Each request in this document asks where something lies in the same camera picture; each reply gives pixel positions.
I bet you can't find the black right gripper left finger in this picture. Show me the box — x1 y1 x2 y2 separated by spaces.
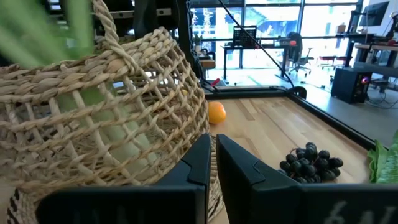
35 133 213 224

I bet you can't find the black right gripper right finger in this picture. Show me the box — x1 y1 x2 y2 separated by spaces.
216 134 398 224

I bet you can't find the black grape bunch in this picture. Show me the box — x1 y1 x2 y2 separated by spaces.
277 141 345 184

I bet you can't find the small round orange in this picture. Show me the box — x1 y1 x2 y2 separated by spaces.
207 101 227 125

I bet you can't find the woven straw basket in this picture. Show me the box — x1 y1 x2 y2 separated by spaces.
0 0 224 224

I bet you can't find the brown stool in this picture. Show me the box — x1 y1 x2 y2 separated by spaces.
198 51 217 78

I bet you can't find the long green ridged vegetable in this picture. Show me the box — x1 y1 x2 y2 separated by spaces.
368 130 398 184

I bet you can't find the black computer tower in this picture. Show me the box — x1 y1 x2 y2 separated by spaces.
330 67 373 105

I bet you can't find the black office desk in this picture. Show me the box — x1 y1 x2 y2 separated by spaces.
221 39 293 82

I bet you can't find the black office chair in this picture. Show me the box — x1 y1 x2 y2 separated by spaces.
286 31 314 77

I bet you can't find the red bench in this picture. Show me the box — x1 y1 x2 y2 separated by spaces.
318 55 354 70

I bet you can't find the black perforated crate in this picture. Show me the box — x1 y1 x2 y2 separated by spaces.
232 26 258 47

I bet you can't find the small potted plant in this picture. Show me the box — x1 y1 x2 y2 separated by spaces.
192 32 203 53

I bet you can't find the wooden top desk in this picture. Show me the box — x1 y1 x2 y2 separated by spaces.
353 32 398 78

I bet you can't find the black computer monitor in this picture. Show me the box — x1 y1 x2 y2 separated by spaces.
358 1 391 27

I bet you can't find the green bok choy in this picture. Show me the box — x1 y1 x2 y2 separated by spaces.
0 0 159 178

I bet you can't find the black metal table frame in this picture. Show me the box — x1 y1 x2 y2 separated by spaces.
177 0 379 151

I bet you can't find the black hanging cable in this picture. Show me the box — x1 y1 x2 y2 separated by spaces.
216 0 295 90

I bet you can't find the hanging metal chain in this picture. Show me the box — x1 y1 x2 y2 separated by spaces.
185 0 194 60

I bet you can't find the large window wall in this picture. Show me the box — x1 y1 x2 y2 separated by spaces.
189 0 363 71

